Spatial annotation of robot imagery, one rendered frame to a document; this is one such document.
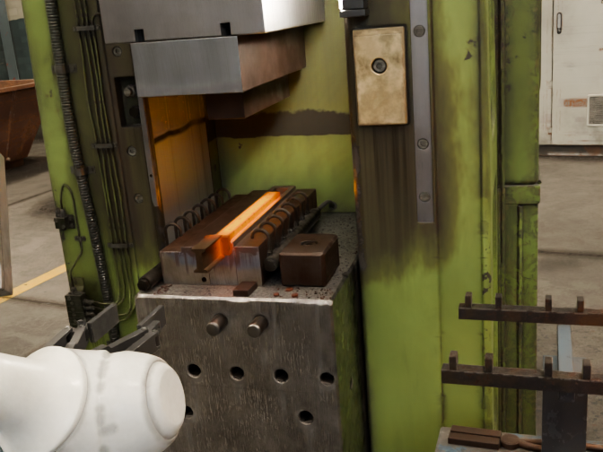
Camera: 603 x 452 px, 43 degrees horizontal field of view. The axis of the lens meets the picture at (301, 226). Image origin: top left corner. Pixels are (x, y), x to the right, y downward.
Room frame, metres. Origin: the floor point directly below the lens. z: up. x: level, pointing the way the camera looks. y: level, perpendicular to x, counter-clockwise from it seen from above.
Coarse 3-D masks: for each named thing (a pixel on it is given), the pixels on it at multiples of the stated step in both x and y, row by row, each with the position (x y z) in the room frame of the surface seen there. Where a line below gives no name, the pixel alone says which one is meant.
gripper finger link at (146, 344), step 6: (156, 330) 0.92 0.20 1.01; (144, 336) 0.91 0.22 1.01; (150, 336) 0.91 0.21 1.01; (138, 342) 0.89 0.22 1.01; (144, 342) 0.89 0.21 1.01; (150, 342) 0.90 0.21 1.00; (132, 348) 0.88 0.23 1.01; (138, 348) 0.88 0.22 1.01; (144, 348) 0.89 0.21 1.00; (150, 348) 0.90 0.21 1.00; (156, 348) 0.91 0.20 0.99
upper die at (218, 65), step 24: (144, 48) 1.35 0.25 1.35; (168, 48) 1.34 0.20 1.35; (192, 48) 1.33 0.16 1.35; (216, 48) 1.32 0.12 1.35; (240, 48) 1.32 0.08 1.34; (264, 48) 1.43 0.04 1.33; (288, 48) 1.58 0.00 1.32; (144, 72) 1.36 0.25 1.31; (168, 72) 1.34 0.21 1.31; (192, 72) 1.33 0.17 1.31; (216, 72) 1.32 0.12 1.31; (240, 72) 1.31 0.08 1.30; (264, 72) 1.42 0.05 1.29; (288, 72) 1.57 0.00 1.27; (144, 96) 1.36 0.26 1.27
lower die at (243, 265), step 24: (264, 192) 1.72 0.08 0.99; (288, 192) 1.66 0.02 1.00; (312, 192) 1.68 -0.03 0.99; (216, 216) 1.58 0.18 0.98; (264, 216) 1.49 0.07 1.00; (192, 240) 1.38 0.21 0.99; (240, 240) 1.35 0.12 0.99; (264, 240) 1.34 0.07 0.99; (168, 264) 1.36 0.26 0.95; (192, 264) 1.34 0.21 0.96; (240, 264) 1.32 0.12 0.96
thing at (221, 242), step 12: (276, 192) 1.64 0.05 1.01; (252, 204) 1.54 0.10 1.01; (264, 204) 1.54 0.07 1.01; (240, 216) 1.46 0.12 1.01; (252, 216) 1.46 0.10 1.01; (228, 228) 1.38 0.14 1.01; (240, 228) 1.40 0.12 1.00; (204, 240) 1.28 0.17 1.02; (216, 240) 1.28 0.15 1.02; (228, 240) 1.31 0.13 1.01; (204, 252) 1.24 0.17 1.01; (216, 252) 1.29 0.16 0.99; (228, 252) 1.31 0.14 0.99; (204, 264) 1.24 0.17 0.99; (216, 264) 1.27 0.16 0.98
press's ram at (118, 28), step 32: (128, 0) 1.36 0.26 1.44; (160, 0) 1.34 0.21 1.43; (192, 0) 1.33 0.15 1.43; (224, 0) 1.31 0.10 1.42; (256, 0) 1.29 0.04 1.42; (288, 0) 1.43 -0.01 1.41; (320, 0) 1.66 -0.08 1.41; (128, 32) 1.36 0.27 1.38; (160, 32) 1.34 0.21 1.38; (192, 32) 1.33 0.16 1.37; (224, 32) 1.33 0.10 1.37; (256, 32) 1.30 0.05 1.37
